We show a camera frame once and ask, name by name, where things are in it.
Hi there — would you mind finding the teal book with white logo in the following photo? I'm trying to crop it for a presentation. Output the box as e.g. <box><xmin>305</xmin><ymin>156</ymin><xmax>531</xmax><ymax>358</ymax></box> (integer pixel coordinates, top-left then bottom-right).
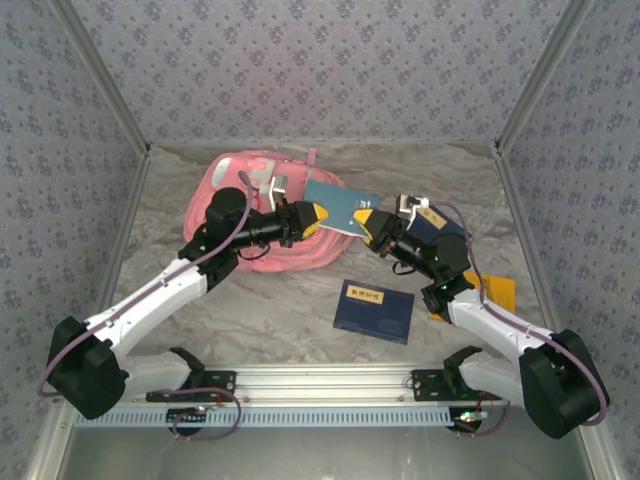
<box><xmin>303</xmin><ymin>179</ymin><xmax>381</xmax><ymax>239</ymax></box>

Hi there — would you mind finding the navy book with yellow label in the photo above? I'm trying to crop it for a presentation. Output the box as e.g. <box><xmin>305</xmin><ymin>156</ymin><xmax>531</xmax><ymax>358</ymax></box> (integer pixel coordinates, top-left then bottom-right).
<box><xmin>333</xmin><ymin>279</ymin><xmax>416</xmax><ymax>346</ymax></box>
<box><xmin>407</xmin><ymin>202</ymin><xmax>474</xmax><ymax>246</ymax></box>

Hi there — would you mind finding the pink student backpack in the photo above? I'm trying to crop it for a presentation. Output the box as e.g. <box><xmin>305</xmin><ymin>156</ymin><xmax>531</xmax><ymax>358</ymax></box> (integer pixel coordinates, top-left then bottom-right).
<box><xmin>183</xmin><ymin>147</ymin><xmax>346</xmax><ymax>274</ymax></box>

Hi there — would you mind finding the yellow picture book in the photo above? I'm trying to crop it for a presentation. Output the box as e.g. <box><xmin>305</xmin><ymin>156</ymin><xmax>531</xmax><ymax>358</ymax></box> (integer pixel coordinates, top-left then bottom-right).
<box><xmin>428</xmin><ymin>272</ymin><xmax>518</xmax><ymax>322</ymax></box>

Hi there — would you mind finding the small black circuit board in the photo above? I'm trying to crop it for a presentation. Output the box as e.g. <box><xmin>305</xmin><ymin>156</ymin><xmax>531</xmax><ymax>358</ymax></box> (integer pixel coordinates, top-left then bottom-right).
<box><xmin>448</xmin><ymin>407</ymin><xmax>490</xmax><ymax>437</ymax></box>
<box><xmin>166</xmin><ymin>407</ymin><xmax>209</xmax><ymax>437</ymax></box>

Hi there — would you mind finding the grey metal sheet panel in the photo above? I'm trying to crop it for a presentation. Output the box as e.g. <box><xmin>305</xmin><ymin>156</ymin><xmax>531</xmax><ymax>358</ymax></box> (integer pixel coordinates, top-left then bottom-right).
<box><xmin>24</xmin><ymin>403</ymin><xmax>621</xmax><ymax>480</ymax></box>

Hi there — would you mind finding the aluminium side rail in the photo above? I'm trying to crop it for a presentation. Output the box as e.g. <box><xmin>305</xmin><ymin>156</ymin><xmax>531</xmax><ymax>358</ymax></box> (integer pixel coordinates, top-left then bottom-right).
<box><xmin>74</xmin><ymin>148</ymin><xmax>152</xmax><ymax>369</ymax></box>
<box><xmin>492</xmin><ymin>147</ymin><xmax>572</xmax><ymax>365</ymax></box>

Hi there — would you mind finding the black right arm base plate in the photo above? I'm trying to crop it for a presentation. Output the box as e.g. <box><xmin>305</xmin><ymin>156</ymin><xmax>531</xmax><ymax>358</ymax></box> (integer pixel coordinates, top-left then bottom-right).
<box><xmin>410</xmin><ymin>368</ymin><xmax>504</xmax><ymax>404</ymax></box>

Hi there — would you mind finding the aluminium mounting rail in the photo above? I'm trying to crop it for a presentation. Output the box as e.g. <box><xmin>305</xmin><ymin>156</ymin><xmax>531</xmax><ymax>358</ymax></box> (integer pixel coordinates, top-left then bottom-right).
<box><xmin>53</xmin><ymin>363</ymin><xmax>600</xmax><ymax>406</ymax></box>

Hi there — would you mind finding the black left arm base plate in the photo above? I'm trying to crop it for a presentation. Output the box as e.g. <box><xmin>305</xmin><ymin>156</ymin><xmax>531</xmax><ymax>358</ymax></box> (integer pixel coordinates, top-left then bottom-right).
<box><xmin>145</xmin><ymin>367</ymin><xmax>237</xmax><ymax>404</ymax></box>

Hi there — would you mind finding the light blue slotted cable duct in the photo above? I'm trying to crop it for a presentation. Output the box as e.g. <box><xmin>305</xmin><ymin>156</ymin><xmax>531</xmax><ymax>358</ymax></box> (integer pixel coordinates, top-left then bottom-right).
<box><xmin>73</xmin><ymin>405</ymin><xmax>459</xmax><ymax>429</ymax></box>

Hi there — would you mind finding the aluminium frame post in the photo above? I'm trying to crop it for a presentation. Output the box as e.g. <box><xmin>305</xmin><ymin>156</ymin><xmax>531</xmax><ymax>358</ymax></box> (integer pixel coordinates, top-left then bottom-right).
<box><xmin>493</xmin><ymin>0</ymin><xmax>597</xmax><ymax>157</ymax></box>
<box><xmin>49</xmin><ymin>0</ymin><xmax>151</xmax><ymax>157</ymax></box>

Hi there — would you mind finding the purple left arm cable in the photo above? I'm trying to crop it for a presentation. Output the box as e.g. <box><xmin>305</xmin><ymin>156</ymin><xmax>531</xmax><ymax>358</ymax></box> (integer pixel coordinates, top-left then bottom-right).
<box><xmin>38</xmin><ymin>172</ymin><xmax>243</xmax><ymax>442</ymax></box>

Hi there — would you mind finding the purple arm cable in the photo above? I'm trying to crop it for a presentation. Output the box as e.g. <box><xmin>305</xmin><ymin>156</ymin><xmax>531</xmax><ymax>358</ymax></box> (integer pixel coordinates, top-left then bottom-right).
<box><xmin>38</xmin><ymin>172</ymin><xmax>243</xmax><ymax>442</ymax></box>
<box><xmin>434</xmin><ymin>202</ymin><xmax>612</xmax><ymax>439</ymax></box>

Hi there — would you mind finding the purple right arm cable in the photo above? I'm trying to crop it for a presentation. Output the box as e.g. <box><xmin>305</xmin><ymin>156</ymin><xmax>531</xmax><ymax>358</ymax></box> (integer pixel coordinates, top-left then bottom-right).
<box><xmin>434</xmin><ymin>202</ymin><xmax>612</xmax><ymax>439</ymax></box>

